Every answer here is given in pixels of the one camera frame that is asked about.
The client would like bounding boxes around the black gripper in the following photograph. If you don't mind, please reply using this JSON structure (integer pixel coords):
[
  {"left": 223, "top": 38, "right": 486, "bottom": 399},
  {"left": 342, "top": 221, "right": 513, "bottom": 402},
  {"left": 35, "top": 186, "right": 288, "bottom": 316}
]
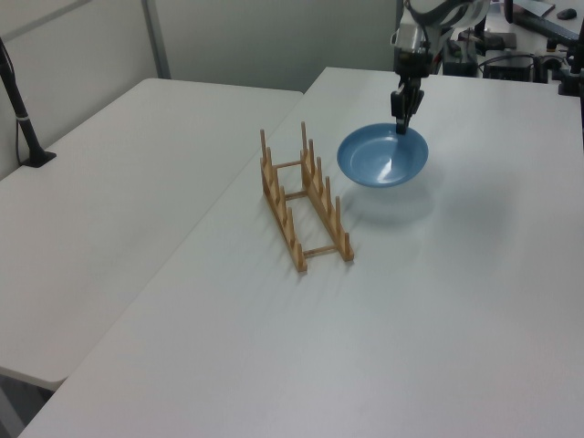
[{"left": 390, "top": 45, "right": 433, "bottom": 136}]

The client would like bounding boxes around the blue plate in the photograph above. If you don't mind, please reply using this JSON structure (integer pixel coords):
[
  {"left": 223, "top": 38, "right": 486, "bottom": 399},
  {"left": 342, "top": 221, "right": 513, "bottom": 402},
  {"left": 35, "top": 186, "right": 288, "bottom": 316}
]
[{"left": 336, "top": 122, "right": 431, "bottom": 189}]

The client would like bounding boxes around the wooden plate rack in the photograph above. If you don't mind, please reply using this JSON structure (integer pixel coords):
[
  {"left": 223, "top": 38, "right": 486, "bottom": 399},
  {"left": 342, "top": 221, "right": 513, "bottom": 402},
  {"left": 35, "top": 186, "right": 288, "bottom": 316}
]
[{"left": 258, "top": 120, "right": 357, "bottom": 276}]

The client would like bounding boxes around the black electronics box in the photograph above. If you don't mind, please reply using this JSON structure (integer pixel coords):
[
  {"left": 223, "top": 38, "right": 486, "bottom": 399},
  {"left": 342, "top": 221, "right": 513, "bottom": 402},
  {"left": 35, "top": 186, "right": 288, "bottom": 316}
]
[{"left": 482, "top": 53, "right": 536, "bottom": 83}]

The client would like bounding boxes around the black pole with clamp base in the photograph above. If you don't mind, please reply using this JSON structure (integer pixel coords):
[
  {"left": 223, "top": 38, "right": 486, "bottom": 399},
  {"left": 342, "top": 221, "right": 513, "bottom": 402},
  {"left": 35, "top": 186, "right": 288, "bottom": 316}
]
[{"left": 0, "top": 36, "right": 58, "bottom": 171}]

